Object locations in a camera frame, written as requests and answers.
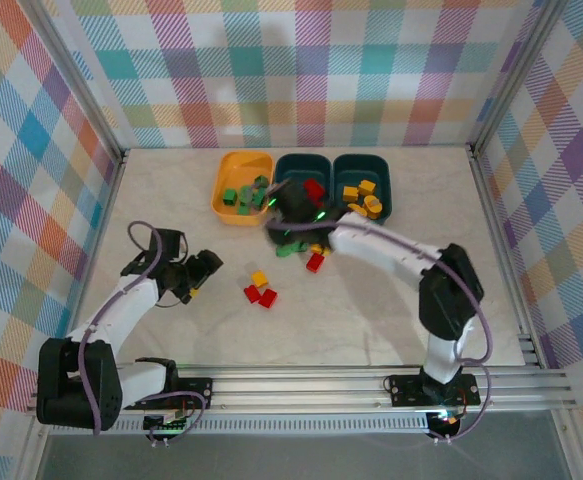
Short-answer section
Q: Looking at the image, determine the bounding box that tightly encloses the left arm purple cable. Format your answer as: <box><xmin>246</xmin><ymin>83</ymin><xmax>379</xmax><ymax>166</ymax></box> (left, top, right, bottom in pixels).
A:
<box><xmin>78</xmin><ymin>221</ymin><xmax>208</xmax><ymax>445</ymax></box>

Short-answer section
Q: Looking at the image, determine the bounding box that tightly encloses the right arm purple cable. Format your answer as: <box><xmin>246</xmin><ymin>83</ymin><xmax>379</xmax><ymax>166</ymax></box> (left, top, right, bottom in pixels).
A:
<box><xmin>264</xmin><ymin>219</ymin><xmax>495</xmax><ymax>444</ymax></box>

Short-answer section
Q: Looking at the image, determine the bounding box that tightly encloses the grey slotted cable duct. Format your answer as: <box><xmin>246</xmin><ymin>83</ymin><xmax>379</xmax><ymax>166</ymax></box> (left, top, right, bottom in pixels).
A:
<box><xmin>50</xmin><ymin>417</ymin><xmax>432</xmax><ymax>436</ymax></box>

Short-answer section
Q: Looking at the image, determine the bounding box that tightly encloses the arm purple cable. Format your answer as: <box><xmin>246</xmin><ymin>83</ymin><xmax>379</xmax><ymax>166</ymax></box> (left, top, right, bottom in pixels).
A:
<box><xmin>264</xmin><ymin>219</ymin><xmax>495</xmax><ymax>444</ymax></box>
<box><xmin>78</xmin><ymin>221</ymin><xmax>208</xmax><ymax>445</ymax></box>

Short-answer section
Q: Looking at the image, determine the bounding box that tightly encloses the long aluminium base rail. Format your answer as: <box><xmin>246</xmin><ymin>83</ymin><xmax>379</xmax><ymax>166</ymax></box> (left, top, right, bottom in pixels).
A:
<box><xmin>24</xmin><ymin>363</ymin><xmax>578</xmax><ymax>417</ymax></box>

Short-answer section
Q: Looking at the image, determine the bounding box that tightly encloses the aluminium frame leg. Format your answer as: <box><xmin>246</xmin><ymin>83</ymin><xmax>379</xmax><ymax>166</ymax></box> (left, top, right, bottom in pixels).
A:
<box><xmin>550</xmin><ymin>412</ymin><xmax>583</xmax><ymax>480</ymax></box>
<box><xmin>13</xmin><ymin>413</ymin><xmax>55</xmax><ymax>480</ymax></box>

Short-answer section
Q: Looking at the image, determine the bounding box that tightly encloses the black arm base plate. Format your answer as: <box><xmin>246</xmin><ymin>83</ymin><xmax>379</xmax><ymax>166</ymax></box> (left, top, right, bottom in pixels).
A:
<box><xmin>122</xmin><ymin>376</ymin><xmax>215</xmax><ymax>413</ymax></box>
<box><xmin>387</xmin><ymin>371</ymin><xmax>482</xmax><ymax>408</ymax></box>

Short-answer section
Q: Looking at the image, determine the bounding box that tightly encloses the plaid backdrop panel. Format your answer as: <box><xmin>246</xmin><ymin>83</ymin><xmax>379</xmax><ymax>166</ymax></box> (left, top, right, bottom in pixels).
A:
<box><xmin>35</xmin><ymin>0</ymin><xmax>557</xmax><ymax>150</ymax></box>
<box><xmin>0</xmin><ymin>0</ymin><xmax>122</xmax><ymax>416</ymax></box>
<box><xmin>475</xmin><ymin>0</ymin><xmax>583</xmax><ymax>426</ymax></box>

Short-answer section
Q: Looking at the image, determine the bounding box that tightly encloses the small electronics board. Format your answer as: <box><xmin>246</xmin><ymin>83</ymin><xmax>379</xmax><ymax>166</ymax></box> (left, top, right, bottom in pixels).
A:
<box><xmin>142</xmin><ymin>411</ymin><xmax>193</xmax><ymax>435</ymax></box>
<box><xmin>427</xmin><ymin>407</ymin><xmax>466</xmax><ymax>432</ymax></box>

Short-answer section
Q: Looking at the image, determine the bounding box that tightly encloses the teal plastic bin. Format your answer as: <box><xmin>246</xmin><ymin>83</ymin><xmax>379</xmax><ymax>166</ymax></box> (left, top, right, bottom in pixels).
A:
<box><xmin>331</xmin><ymin>153</ymin><xmax>393</xmax><ymax>232</ymax></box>
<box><xmin>272</xmin><ymin>152</ymin><xmax>335</xmax><ymax>231</ymax></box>

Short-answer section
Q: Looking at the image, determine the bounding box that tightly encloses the orange plastic bin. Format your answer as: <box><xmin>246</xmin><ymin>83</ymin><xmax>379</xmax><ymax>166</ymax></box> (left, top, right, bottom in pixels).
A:
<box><xmin>212</xmin><ymin>150</ymin><xmax>277</xmax><ymax>227</ymax></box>

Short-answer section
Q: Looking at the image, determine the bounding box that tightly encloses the aluminium side rail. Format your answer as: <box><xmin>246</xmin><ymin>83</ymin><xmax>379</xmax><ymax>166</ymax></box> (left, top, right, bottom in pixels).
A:
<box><xmin>468</xmin><ymin>144</ymin><xmax>542</xmax><ymax>371</ymax></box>
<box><xmin>63</xmin><ymin>147</ymin><xmax>130</xmax><ymax>346</ymax></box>

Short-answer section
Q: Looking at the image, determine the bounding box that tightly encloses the aluminium frame post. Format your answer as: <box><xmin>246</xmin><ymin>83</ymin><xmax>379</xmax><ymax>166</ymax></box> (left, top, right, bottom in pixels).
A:
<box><xmin>18</xmin><ymin>0</ymin><xmax>130</xmax><ymax>161</ymax></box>
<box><xmin>468</xmin><ymin>0</ymin><xmax>570</xmax><ymax>156</ymax></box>

